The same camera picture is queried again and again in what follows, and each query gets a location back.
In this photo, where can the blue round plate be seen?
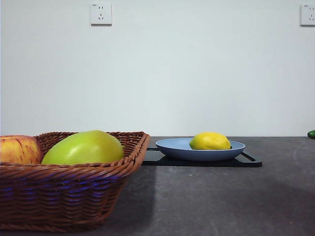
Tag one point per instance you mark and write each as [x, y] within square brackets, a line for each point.
[177, 152]

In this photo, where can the yellow lemon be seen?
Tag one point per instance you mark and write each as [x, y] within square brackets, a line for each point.
[209, 141]

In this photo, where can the brown wicker basket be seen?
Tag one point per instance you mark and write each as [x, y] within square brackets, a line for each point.
[61, 196]

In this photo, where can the black flat tray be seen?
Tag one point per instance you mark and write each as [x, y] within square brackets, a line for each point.
[209, 164]

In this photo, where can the green mango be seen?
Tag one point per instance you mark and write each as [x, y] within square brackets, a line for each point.
[83, 150]

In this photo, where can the red yellow apple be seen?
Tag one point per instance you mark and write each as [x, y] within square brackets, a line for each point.
[17, 150]

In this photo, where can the dark green vegetable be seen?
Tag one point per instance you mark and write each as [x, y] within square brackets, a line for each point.
[311, 133]

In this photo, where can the white wall socket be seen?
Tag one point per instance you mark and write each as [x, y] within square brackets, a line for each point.
[308, 15]
[101, 14]

